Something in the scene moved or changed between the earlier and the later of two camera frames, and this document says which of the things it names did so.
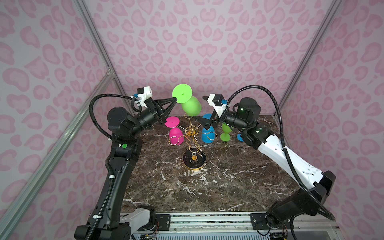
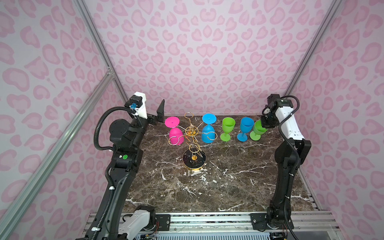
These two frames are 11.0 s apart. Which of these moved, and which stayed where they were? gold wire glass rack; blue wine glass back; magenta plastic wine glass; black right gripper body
Moved: black right gripper body
Stayed: blue wine glass back; gold wire glass rack; magenta plastic wine glass
